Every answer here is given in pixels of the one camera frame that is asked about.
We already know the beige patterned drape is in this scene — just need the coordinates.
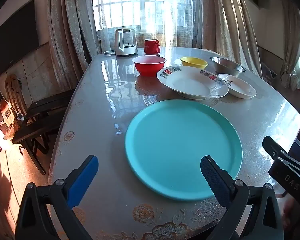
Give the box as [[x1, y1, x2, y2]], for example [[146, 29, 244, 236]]
[[202, 0, 263, 79], [47, 0, 102, 67]]

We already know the dark wooden chair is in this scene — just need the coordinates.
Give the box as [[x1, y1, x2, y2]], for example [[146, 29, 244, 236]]
[[12, 89, 76, 175]]

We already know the teal round plate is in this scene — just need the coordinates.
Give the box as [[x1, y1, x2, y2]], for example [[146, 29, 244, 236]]
[[125, 99, 243, 201]]

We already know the sheer white curtain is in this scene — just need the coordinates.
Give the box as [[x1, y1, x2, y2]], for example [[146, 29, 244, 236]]
[[92, 0, 205, 54]]

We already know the large white decorated plate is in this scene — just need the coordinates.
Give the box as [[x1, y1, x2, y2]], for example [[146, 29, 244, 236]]
[[156, 65, 229, 100]]

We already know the black wall television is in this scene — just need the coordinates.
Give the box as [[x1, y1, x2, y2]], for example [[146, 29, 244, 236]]
[[0, 0, 40, 79]]

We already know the orange red appliance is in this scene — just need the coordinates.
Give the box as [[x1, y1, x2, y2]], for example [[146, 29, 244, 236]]
[[0, 90, 17, 133]]

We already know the glass electric kettle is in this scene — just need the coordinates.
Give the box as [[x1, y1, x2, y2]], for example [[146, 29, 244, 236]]
[[114, 27, 138, 57]]

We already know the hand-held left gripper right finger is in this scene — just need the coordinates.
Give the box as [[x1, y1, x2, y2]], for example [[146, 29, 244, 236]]
[[200, 155, 285, 240]]

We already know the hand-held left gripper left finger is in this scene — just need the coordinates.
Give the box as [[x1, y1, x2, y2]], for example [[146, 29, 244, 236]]
[[15, 155, 99, 240]]

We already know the red plastic bowl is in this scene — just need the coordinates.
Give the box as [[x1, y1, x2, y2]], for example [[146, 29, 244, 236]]
[[132, 55, 167, 77]]

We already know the large barred window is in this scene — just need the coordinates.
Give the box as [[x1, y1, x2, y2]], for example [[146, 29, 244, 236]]
[[92, 0, 193, 30]]

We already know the small white floral dish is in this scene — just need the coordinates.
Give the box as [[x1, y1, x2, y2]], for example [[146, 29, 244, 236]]
[[217, 73, 257, 99]]

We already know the beige side window drape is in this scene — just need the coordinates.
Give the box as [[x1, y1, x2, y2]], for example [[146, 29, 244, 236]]
[[279, 0, 300, 90]]

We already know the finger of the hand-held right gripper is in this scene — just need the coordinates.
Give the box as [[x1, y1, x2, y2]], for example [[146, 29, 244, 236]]
[[262, 136, 300, 173]]

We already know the red mug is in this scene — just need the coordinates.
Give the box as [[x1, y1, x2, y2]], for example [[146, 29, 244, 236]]
[[143, 39, 161, 55]]

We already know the stainless steel bowl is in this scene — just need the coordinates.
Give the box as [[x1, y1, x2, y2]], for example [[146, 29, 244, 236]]
[[209, 56, 246, 77]]

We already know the yellow plastic bowl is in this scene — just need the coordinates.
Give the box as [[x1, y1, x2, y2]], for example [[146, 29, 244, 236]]
[[180, 56, 209, 70]]

